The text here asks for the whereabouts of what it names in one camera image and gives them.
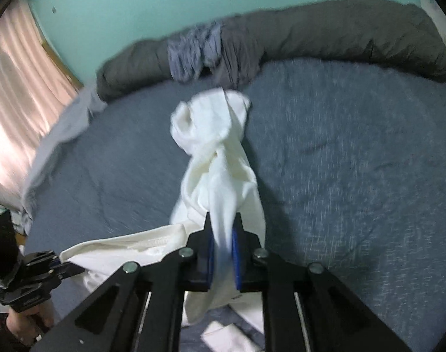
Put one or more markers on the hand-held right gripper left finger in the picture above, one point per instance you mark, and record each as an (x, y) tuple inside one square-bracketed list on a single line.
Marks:
[(208, 245)]

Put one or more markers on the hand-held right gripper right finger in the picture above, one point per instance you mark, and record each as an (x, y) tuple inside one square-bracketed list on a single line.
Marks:
[(236, 249)]

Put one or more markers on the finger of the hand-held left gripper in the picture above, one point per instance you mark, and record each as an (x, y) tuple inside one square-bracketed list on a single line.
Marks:
[(67, 269)]

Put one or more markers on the white long-sleeve shirt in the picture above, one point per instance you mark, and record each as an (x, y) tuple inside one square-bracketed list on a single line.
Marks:
[(215, 165)]

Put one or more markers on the person's left hand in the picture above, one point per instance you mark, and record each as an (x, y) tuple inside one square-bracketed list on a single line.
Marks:
[(28, 322)]

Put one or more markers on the light grey sheet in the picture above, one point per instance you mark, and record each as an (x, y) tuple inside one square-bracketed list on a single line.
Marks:
[(61, 135)]

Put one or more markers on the bed with blue patterned sheet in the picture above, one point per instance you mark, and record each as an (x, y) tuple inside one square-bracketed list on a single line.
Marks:
[(355, 161)]

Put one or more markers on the pink curtain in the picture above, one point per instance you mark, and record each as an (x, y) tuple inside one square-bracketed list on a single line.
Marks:
[(14, 91)]

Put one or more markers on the grey crumpled garment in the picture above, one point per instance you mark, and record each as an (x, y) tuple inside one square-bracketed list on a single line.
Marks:
[(237, 57)]

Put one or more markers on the blue checked cloth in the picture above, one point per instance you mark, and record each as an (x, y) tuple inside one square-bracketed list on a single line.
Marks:
[(190, 49)]

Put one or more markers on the dark grey rolled duvet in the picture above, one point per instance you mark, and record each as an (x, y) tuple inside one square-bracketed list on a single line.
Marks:
[(336, 29)]

